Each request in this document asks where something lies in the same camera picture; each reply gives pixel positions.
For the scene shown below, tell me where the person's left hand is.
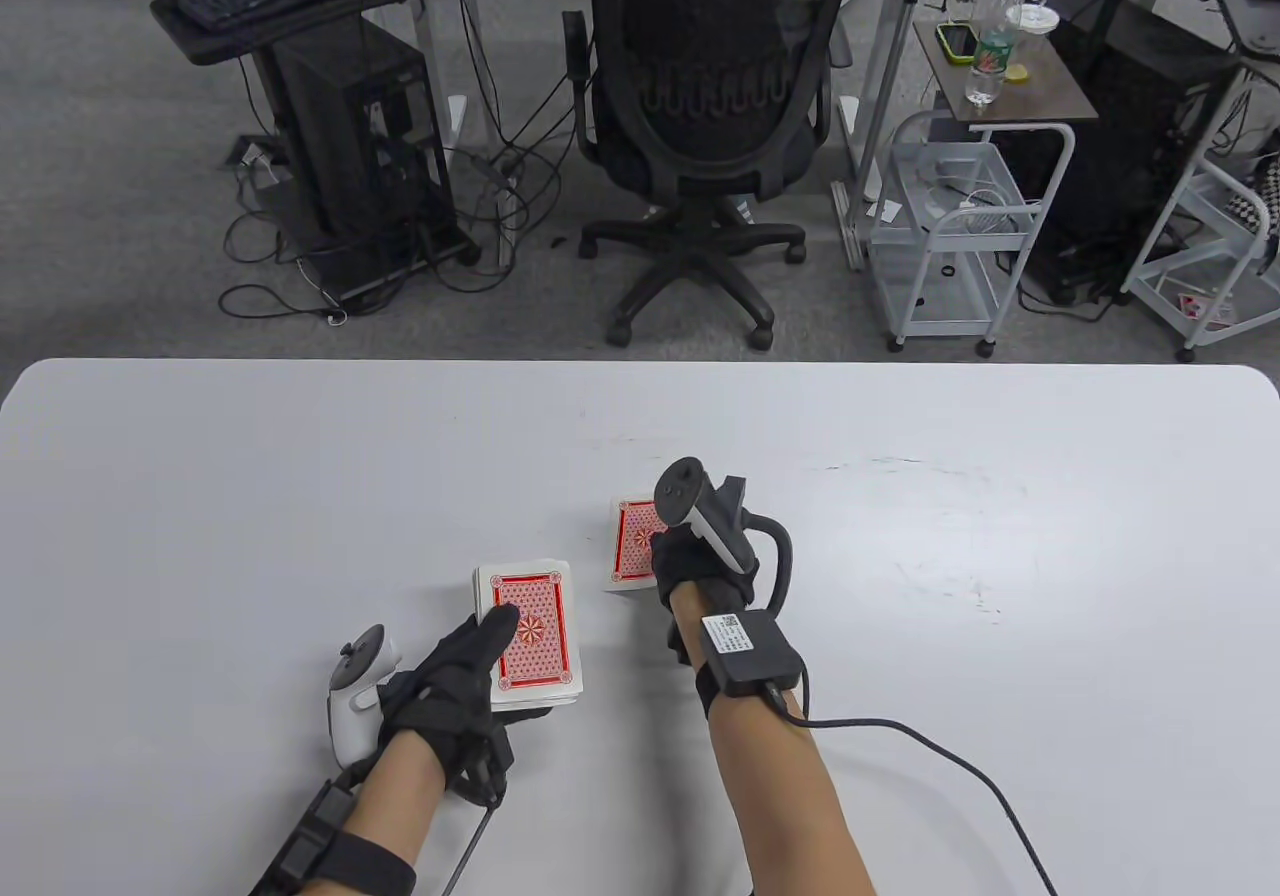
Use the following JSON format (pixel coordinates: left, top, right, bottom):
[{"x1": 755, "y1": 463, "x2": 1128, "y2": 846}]
[{"x1": 378, "y1": 604, "x2": 551, "y2": 807}]

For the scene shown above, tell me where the person's right hand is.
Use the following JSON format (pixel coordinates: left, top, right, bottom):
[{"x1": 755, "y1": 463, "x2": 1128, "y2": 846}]
[{"x1": 650, "y1": 526, "x2": 759, "y2": 619}]

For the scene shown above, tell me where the red-backed playing card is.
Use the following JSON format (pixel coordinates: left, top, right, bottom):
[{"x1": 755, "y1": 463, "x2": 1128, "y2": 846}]
[{"x1": 603, "y1": 498, "x2": 669, "y2": 593}]

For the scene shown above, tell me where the deck of red playing cards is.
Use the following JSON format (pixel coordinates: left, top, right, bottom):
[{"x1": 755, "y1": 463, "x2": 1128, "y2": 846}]
[{"x1": 472, "y1": 560, "x2": 583, "y2": 715}]

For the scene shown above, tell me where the person's left forearm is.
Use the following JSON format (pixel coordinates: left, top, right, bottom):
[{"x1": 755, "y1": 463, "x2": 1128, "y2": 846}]
[{"x1": 300, "y1": 731, "x2": 451, "y2": 896}]

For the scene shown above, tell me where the person's right forearm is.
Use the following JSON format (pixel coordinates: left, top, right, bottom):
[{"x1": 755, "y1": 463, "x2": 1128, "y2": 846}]
[{"x1": 665, "y1": 584, "x2": 879, "y2": 896}]

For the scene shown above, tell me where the white VR controller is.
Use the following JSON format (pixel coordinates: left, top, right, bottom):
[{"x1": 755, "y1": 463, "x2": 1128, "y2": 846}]
[
  {"x1": 327, "y1": 624, "x2": 403, "y2": 770},
  {"x1": 654, "y1": 457, "x2": 761, "y2": 573}
]

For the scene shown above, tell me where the black mesh office chair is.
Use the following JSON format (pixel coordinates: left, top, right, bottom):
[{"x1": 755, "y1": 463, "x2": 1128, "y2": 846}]
[{"x1": 562, "y1": 0, "x2": 866, "y2": 352}]

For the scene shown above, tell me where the black computer tower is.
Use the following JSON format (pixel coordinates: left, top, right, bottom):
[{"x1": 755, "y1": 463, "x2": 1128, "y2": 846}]
[{"x1": 268, "y1": 14, "x2": 463, "y2": 272}]

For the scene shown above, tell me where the white red-print packet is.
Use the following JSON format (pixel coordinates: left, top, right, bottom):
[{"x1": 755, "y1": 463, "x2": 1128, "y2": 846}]
[{"x1": 1175, "y1": 291, "x2": 1238, "y2": 329}]

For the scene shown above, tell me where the grey floor power socket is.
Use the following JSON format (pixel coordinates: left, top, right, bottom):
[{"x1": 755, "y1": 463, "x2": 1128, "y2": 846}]
[{"x1": 235, "y1": 136, "x2": 291, "y2": 187}]

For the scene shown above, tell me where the clear bottle green label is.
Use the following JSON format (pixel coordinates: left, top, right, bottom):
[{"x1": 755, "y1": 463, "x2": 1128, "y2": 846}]
[{"x1": 963, "y1": 0, "x2": 1028, "y2": 105}]

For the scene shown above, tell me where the brown top side table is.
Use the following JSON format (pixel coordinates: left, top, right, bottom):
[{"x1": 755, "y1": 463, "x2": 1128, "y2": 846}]
[{"x1": 913, "y1": 11, "x2": 1099, "y2": 297}]

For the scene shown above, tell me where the black white checkered cloth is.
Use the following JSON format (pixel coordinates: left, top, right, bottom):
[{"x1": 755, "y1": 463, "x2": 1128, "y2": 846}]
[{"x1": 1225, "y1": 151, "x2": 1280, "y2": 242}]

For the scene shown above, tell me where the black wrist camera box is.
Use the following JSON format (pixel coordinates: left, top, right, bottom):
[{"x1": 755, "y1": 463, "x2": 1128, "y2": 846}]
[
  {"x1": 699, "y1": 611, "x2": 807, "y2": 699},
  {"x1": 268, "y1": 781, "x2": 353, "y2": 892}
]

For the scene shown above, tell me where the black wrist strap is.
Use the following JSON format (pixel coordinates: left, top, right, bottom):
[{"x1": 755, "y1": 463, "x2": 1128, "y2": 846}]
[{"x1": 695, "y1": 661, "x2": 809, "y2": 727}]

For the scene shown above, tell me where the thin black cable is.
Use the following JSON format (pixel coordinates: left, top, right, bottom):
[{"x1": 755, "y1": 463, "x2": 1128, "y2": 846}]
[{"x1": 440, "y1": 801, "x2": 501, "y2": 896}]

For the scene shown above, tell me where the black forearm strap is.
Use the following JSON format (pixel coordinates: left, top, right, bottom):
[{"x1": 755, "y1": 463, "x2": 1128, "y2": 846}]
[{"x1": 290, "y1": 829, "x2": 417, "y2": 896}]

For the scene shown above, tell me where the black camera cable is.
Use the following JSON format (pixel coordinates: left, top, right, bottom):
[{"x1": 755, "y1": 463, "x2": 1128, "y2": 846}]
[{"x1": 770, "y1": 696, "x2": 1058, "y2": 896}]

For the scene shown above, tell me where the aluminium frame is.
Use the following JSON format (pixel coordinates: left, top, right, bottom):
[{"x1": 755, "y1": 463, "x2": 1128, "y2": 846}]
[{"x1": 832, "y1": 0, "x2": 937, "y2": 272}]

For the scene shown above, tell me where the white wire rolling cart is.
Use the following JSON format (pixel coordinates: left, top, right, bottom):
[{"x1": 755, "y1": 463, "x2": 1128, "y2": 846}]
[
  {"x1": 1120, "y1": 66, "x2": 1280, "y2": 365},
  {"x1": 865, "y1": 111, "x2": 1051, "y2": 357}
]

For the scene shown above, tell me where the tangle of black floor cables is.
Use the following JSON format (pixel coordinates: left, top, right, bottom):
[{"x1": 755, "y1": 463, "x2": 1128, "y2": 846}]
[{"x1": 218, "y1": 0, "x2": 566, "y2": 325}]

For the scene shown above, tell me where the white charger with cable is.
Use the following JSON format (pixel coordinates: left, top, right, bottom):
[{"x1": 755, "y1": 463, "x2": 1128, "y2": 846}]
[{"x1": 925, "y1": 161, "x2": 1036, "y2": 237}]

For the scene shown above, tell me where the white desk leg frame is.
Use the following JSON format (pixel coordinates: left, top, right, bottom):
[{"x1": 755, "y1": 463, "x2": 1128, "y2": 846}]
[{"x1": 412, "y1": 0, "x2": 521, "y2": 272}]

